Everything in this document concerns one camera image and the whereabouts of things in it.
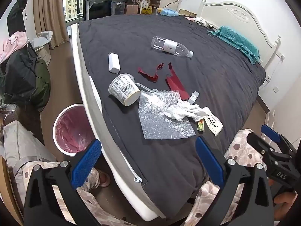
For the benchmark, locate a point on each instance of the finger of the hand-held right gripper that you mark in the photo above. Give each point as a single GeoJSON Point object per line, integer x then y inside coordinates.
{"type": "Point", "coordinates": [270, 131]}
{"type": "Point", "coordinates": [261, 147]}

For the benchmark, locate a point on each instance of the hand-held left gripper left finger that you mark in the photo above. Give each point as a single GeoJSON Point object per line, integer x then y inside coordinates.
{"type": "Point", "coordinates": [87, 162]}

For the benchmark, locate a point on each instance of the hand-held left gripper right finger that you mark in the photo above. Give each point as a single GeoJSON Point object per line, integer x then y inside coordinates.
{"type": "Point", "coordinates": [209, 162]}

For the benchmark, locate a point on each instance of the white bin with pink liner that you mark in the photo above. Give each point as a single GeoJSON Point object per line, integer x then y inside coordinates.
{"type": "Point", "coordinates": [73, 131]}

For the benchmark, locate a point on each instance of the clear bubble wrap sheet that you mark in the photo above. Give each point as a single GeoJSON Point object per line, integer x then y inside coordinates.
{"type": "Point", "coordinates": [162, 124]}

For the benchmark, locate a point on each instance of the white instant noodle cup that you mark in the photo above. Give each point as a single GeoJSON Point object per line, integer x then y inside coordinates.
{"type": "Point", "coordinates": [123, 87]}

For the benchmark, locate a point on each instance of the person's right hand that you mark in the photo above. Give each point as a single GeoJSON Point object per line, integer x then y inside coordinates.
{"type": "Point", "coordinates": [285, 199]}

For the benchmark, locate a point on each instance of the pink slipper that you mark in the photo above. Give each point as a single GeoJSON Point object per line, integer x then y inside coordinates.
{"type": "Point", "coordinates": [104, 179]}

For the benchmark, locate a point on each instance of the green candy wrapper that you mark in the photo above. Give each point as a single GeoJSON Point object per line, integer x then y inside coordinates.
{"type": "Point", "coordinates": [201, 125]}

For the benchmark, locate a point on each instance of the white paper tag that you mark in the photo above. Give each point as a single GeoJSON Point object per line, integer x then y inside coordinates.
{"type": "Point", "coordinates": [212, 122]}

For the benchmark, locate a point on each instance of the crumpled white tissue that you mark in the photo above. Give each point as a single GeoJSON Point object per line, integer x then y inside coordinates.
{"type": "Point", "coordinates": [183, 110]}

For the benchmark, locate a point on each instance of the white mattress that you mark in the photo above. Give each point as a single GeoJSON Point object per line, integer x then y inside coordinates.
{"type": "Point", "coordinates": [94, 103]}

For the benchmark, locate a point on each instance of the grey fabric storage bag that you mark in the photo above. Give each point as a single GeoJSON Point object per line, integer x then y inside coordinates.
{"type": "Point", "coordinates": [23, 143]}

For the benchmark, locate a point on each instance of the bed with dark cover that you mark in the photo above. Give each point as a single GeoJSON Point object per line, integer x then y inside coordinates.
{"type": "Point", "coordinates": [211, 80]}

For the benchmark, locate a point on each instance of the brown cardboard board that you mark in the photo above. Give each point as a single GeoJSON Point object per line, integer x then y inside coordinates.
{"type": "Point", "coordinates": [8, 193]}

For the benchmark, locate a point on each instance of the dark red bag piece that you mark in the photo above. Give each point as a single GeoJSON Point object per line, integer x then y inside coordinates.
{"type": "Point", "coordinates": [176, 82]}

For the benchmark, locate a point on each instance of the green jacket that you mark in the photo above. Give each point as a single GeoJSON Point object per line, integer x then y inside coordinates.
{"type": "Point", "coordinates": [42, 84]}

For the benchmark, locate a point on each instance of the clear plastic box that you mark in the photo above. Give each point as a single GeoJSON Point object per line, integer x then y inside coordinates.
{"type": "Point", "coordinates": [8, 111]}

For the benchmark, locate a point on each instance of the clear plastic film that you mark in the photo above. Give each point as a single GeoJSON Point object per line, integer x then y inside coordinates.
{"type": "Point", "coordinates": [147, 87]}

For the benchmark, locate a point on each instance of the teal pillow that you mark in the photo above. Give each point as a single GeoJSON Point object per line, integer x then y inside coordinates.
{"type": "Point", "coordinates": [237, 40]}

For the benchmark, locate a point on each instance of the small white box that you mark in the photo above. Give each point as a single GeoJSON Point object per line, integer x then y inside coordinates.
{"type": "Point", "coordinates": [114, 62]}

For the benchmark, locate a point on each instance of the red ribbon strip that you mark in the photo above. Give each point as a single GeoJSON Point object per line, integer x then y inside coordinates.
{"type": "Point", "coordinates": [149, 75]}

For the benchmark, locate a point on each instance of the black jacket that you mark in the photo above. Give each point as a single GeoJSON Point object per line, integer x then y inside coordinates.
{"type": "Point", "coordinates": [18, 73]}

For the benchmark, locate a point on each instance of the white side table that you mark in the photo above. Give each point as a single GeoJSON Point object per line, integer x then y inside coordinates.
{"type": "Point", "coordinates": [44, 54]}

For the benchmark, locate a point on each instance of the clear plastic water bottle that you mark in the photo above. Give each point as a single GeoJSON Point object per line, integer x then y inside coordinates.
{"type": "Point", "coordinates": [169, 46]}

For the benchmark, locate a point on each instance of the white crumpled clothes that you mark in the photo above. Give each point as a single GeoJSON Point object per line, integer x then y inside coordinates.
{"type": "Point", "coordinates": [201, 21]}

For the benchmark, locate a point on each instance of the white plastic bag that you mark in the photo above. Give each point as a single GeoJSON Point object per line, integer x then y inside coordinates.
{"type": "Point", "coordinates": [42, 38]}

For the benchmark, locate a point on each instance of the pink cloth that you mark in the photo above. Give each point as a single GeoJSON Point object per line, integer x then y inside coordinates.
{"type": "Point", "coordinates": [13, 43]}

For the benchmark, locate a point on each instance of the blue plastic pack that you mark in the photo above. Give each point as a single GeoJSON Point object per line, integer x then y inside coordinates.
{"type": "Point", "coordinates": [168, 11]}

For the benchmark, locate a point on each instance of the clear storage container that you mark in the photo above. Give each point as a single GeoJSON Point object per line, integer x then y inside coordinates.
{"type": "Point", "coordinates": [117, 8]}

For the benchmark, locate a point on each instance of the beige curtain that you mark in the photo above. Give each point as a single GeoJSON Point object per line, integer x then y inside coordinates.
{"type": "Point", "coordinates": [47, 9]}

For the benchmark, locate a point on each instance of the brown cardboard box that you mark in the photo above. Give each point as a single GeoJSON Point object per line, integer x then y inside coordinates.
{"type": "Point", "coordinates": [131, 9]}

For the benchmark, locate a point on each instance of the black framed window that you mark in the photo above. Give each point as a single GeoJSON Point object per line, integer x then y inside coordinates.
{"type": "Point", "coordinates": [73, 0]}

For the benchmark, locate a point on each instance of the yellow bag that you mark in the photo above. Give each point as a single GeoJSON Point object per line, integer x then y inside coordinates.
{"type": "Point", "coordinates": [147, 10]}

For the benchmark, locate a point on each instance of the white wall socket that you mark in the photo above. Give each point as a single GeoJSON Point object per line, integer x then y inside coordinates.
{"type": "Point", "coordinates": [275, 90]}
{"type": "Point", "coordinates": [268, 78]}

